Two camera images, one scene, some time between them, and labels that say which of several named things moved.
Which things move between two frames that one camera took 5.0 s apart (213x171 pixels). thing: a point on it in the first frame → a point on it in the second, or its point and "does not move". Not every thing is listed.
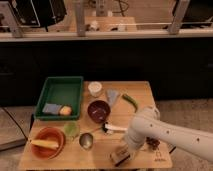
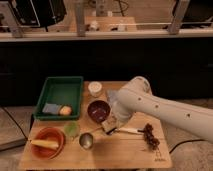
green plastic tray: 62,90 does not move
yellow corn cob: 44,143 does not move
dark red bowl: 99,111 does not move
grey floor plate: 11,136 does not move
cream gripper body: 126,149 → 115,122
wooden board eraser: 120,156 → 109,124
